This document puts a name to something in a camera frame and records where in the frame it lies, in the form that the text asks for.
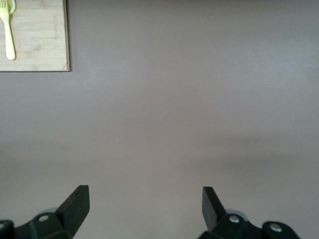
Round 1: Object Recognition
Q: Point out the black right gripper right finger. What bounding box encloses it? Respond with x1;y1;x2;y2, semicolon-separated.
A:
198;186;301;239

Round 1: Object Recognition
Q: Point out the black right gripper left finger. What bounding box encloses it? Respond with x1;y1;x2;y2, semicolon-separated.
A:
0;185;90;239

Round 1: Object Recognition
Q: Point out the brown table cover mat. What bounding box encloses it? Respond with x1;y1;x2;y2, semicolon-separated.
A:
0;0;319;239

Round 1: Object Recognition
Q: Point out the yellow plastic fork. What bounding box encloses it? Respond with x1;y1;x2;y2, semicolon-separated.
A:
0;0;16;61

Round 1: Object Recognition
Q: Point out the bamboo cutting board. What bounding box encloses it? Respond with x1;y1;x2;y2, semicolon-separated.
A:
0;0;71;72

